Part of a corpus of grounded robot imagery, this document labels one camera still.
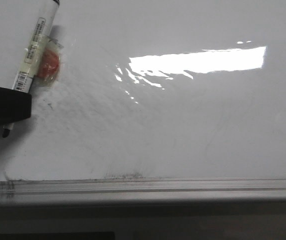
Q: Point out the white black-tipped whiteboard marker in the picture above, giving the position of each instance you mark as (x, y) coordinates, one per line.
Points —
(34, 52)

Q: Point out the red magnet taped to marker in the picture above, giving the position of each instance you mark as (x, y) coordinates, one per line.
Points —
(50, 63)

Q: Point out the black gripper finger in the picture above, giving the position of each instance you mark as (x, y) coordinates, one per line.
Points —
(14, 106)

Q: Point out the white whiteboard with aluminium frame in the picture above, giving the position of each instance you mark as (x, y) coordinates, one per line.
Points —
(155, 102)

